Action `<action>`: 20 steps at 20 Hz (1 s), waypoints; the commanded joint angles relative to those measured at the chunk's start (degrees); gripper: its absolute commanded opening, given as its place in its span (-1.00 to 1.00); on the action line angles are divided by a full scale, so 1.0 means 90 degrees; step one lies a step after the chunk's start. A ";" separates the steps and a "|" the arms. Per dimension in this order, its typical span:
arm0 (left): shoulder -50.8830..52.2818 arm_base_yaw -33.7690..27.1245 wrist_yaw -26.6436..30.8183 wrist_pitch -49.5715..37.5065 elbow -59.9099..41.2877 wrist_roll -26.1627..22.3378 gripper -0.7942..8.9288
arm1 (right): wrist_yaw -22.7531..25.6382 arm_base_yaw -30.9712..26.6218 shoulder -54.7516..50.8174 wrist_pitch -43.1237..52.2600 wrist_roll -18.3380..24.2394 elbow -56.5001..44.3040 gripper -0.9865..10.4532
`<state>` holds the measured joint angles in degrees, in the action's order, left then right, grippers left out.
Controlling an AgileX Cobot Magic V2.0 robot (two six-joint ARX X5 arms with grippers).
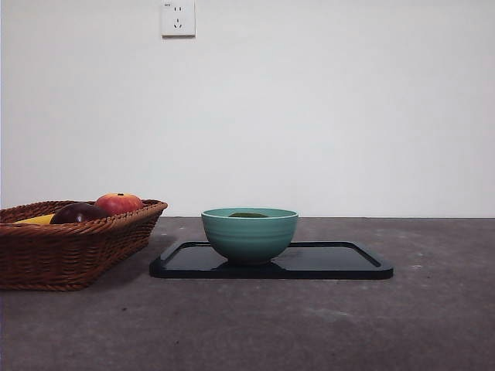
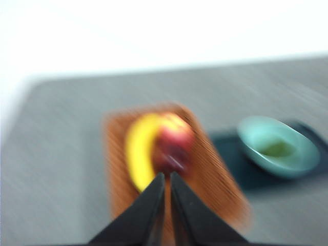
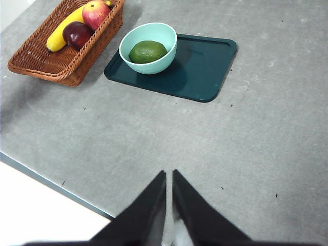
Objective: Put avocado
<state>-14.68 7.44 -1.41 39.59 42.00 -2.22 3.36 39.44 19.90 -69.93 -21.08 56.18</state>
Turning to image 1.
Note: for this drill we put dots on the green avocado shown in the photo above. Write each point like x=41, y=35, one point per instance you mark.
x=247, y=215

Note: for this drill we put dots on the teal ceramic bowl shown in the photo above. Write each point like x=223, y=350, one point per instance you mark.
x=249, y=239

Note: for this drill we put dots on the black rectangular tray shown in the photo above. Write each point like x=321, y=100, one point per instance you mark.
x=328, y=263

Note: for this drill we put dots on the red yellow apple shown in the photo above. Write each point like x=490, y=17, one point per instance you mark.
x=120, y=203

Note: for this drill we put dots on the brown wicker basket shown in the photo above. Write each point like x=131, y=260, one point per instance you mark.
x=58, y=255

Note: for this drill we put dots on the yellow banana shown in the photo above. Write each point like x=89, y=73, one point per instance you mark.
x=35, y=220

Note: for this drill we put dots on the white wall socket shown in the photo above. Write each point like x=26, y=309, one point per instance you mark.
x=178, y=19

